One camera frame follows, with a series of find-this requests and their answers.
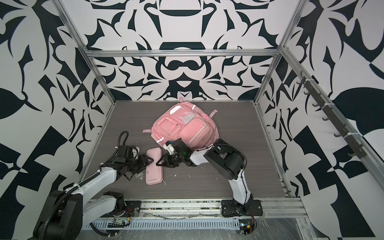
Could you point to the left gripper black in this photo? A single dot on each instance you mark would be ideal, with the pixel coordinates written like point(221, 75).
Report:
point(143, 161)

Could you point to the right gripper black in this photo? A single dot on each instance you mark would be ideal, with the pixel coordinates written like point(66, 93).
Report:
point(166, 162)

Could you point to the pink pencil case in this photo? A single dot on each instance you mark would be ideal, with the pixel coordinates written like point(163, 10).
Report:
point(154, 174)

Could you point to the pink student backpack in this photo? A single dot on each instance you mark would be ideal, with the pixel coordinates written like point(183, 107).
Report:
point(185, 121)

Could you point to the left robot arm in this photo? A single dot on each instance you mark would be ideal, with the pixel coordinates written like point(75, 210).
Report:
point(66, 213)

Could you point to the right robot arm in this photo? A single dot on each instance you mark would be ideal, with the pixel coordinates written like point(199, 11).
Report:
point(226, 159)

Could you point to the left electronics board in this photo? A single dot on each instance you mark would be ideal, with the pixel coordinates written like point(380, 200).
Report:
point(119, 223)

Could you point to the electronics board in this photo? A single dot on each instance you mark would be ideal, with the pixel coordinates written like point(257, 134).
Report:
point(247, 226)
point(119, 223)

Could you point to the right electronics board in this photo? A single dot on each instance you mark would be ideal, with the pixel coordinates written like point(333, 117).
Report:
point(247, 226)

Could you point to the aluminium front rail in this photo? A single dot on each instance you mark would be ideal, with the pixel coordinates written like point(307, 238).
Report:
point(169, 209)

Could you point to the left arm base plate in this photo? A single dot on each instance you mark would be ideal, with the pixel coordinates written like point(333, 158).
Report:
point(129, 209)

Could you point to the white slotted cable duct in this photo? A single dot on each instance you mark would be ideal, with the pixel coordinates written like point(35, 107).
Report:
point(177, 224)

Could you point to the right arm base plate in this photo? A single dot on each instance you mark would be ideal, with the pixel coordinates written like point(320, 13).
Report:
point(231, 208)

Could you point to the black coat hook rail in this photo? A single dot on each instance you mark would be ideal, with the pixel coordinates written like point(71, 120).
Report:
point(334, 116)

